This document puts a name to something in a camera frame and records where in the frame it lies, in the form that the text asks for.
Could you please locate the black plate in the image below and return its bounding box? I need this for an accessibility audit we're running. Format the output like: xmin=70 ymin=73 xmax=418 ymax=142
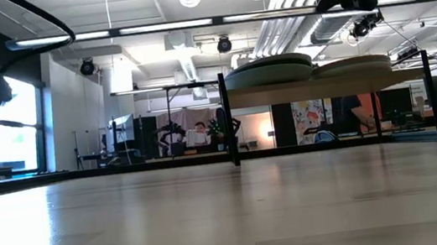
xmin=230 ymin=50 xmax=313 ymax=76

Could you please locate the light grey speckled plate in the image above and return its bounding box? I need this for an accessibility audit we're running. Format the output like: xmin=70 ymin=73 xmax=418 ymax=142
xmin=225 ymin=68 xmax=315 ymax=92

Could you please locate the pale green plate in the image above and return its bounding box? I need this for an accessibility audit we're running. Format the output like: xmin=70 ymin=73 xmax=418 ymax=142
xmin=223 ymin=60 xmax=314 ymax=84

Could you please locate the black ceiling spotlight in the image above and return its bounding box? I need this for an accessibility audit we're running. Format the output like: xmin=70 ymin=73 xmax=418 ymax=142
xmin=78 ymin=57 xmax=97 ymax=77
xmin=215 ymin=34 xmax=234 ymax=55

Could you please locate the person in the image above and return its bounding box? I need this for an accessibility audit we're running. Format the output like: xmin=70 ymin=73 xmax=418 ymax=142
xmin=336 ymin=92 xmax=377 ymax=136
xmin=183 ymin=120 xmax=212 ymax=149

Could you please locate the colourful floral poster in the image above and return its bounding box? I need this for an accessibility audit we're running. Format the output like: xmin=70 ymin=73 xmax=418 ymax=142
xmin=290 ymin=97 xmax=330 ymax=146

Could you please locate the black pillar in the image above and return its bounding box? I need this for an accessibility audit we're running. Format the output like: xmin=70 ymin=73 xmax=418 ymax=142
xmin=269 ymin=102 xmax=298 ymax=148

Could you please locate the potted green plant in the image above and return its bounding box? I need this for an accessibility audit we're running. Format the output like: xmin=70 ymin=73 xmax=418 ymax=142
xmin=205 ymin=115 xmax=227 ymax=153

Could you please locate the long ceiling light fixture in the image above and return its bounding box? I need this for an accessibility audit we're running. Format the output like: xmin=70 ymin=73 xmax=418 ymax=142
xmin=4 ymin=0 xmax=437 ymax=57

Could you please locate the computer monitor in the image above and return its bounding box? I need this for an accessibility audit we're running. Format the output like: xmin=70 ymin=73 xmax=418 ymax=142
xmin=108 ymin=112 xmax=138 ymax=145

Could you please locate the large window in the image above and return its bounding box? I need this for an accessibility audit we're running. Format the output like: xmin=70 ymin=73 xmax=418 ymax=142
xmin=0 ymin=72 xmax=47 ymax=175

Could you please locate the black ceiling camera cluster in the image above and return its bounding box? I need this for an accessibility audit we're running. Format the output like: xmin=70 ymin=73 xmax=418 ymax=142
xmin=346 ymin=8 xmax=388 ymax=41

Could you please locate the black mounted camera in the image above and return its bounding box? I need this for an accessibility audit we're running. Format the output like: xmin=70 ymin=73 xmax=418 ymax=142
xmin=396 ymin=46 xmax=422 ymax=62

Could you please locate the wooden shelf with black frame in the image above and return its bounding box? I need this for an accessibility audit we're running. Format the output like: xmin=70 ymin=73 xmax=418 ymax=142
xmin=216 ymin=44 xmax=437 ymax=169

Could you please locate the orange wall panel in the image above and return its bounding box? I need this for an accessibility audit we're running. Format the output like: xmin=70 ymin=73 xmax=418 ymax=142
xmin=356 ymin=91 xmax=383 ymax=122

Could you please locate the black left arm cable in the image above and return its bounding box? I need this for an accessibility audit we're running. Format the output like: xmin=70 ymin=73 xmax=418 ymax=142
xmin=0 ymin=0 xmax=81 ymax=75

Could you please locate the black aluminium rig frame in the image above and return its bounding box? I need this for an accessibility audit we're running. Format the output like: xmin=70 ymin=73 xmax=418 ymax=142
xmin=0 ymin=121 xmax=437 ymax=206

